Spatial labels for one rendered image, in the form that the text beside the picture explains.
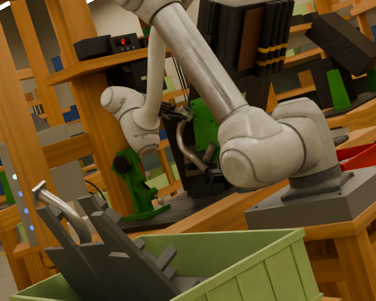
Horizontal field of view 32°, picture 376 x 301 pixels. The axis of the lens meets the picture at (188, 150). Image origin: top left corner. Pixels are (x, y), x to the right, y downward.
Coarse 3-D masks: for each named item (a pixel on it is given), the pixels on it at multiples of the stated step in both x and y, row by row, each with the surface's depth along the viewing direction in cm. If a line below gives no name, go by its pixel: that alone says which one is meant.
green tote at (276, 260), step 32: (192, 256) 168; (224, 256) 158; (256, 256) 128; (288, 256) 134; (32, 288) 163; (64, 288) 168; (192, 288) 119; (224, 288) 123; (256, 288) 128; (288, 288) 133
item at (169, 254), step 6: (168, 246) 130; (144, 252) 129; (162, 252) 129; (168, 252) 129; (174, 252) 129; (150, 258) 128; (156, 258) 128; (162, 258) 128; (168, 258) 128; (156, 264) 128; (162, 264) 128; (168, 264) 130; (162, 270) 128; (168, 270) 138; (174, 270) 138; (168, 276) 137; (174, 276) 139
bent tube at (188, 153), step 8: (184, 112) 265; (192, 112) 265; (176, 136) 270; (184, 144) 268; (184, 152) 266; (192, 152) 264; (192, 160) 262; (200, 160) 260; (200, 168) 259; (208, 168) 259
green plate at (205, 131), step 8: (192, 104) 267; (200, 104) 264; (200, 112) 264; (208, 112) 261; (200, 120) 264; (208, 120) 261; (200, 128) 264; (208, 128) 261; (216, 128) 259; (200, 136) 264; (208, 136) 261; (216, 136) 258; (200, 144) 264
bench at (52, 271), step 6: (168, 198) 298; (156, 204) 291; (96, 234) 262; (126, 234) 241; (132, 234) 237; (138, 234) 233; (144, 234) 230; (150, 234) 226; (96, 240) 248; (102, 240) 244; (48, 258) 245; (48, 264) 246; (48, 270) 248; (54, 270) 245; (318, 288) 354
